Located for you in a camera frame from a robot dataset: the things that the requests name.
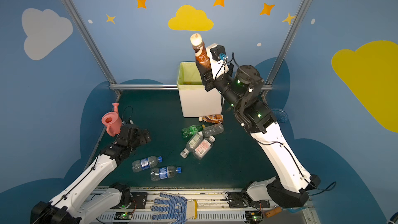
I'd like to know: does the blue label bottle front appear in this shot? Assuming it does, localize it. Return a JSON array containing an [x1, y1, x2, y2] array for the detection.
[[150, 166, 181, 181]]

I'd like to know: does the clear ribbed plastic bottle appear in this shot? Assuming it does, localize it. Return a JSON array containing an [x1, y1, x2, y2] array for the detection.
[[202, 123, 224, 138]]

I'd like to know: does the green plastic bottle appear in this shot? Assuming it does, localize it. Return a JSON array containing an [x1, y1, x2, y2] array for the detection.
[[181, 124, 205, 139]]

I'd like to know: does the pink label bottle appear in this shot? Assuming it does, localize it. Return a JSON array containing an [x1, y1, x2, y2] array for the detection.
[[193, 135, 215, 160]]

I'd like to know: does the pink watering can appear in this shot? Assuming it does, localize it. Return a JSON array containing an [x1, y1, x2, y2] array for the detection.
[[101, 103, 122, 137]]

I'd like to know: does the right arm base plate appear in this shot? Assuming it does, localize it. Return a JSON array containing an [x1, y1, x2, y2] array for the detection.
[[224, 191, 271, 209]]

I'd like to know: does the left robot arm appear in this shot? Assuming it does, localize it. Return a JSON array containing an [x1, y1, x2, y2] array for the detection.
[[30, 124, 151, 224]]

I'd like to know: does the blue label bottle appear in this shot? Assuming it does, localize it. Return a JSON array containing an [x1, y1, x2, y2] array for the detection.
[[150, 166, 181, 181], [132, 156, 163, 173]]

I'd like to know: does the green label bottle middle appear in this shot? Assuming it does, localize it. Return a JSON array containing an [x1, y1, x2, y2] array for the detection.
[[180, 131, 203, 159]]

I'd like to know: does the white waste bin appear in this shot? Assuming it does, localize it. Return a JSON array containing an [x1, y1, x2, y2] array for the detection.
[[177, 85, 222, 118]]

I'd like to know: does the green bin liner bag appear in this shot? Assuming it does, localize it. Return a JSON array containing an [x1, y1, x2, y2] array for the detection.
[[177, 62, 202, 86]]

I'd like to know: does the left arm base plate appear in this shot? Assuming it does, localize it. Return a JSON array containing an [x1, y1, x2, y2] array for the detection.
[[116, 192, 148, 209]]

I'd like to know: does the blue glass vase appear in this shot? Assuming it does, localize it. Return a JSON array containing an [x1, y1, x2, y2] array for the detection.
[[272, 108, 289, 123]]

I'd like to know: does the brown Nescafe bottle near bin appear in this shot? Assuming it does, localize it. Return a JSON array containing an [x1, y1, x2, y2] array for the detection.
[[199, 114, 224, 124]]

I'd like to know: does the blue dotted work glove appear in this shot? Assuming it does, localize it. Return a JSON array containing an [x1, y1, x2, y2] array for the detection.
[[150, 192, 198, 224]]

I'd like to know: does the brown coffee bottle front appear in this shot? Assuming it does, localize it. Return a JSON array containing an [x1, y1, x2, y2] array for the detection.
[[190, 33, 211, 69]]

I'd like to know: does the aluminium frame rail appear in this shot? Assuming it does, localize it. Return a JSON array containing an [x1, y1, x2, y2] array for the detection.
[[61, 0, 313, 96]]

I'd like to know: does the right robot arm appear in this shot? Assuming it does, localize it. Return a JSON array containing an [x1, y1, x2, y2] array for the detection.
[[196, 62, 320, 208]]

